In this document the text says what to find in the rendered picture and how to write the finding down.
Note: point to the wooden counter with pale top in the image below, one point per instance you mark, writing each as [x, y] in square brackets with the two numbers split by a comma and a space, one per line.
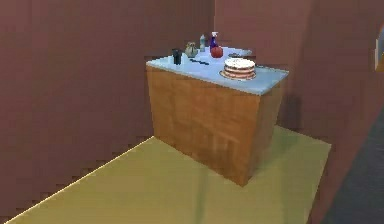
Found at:
[206, 120]

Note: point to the black flat utensil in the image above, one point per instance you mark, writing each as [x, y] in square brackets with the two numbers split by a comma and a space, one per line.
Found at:
[199, 61]

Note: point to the black cup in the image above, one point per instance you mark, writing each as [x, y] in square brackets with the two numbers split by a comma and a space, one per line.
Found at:
[177, 56]

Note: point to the white layered cake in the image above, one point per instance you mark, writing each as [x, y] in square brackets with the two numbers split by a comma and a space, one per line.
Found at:
[239, 68]

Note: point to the red apple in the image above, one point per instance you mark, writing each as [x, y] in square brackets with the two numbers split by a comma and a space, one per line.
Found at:
[216, 52]

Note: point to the pale grey bottle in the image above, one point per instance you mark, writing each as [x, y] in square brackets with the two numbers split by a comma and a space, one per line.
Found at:
[202, 43]

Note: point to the blue spray bottle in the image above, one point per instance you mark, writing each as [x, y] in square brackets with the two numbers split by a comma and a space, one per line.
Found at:
[213, 40]

